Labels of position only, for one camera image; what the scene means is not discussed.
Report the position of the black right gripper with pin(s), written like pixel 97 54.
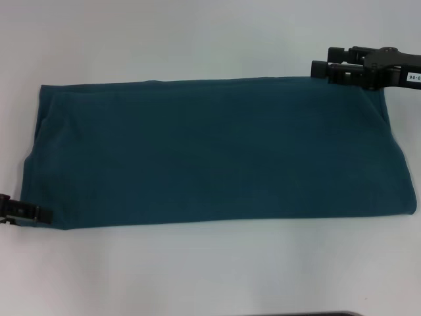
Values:
pixel 391 70

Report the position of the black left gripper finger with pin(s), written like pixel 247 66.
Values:
pixel 23 210

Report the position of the blue FREE print t-shirt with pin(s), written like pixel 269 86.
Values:
pixel 213 154

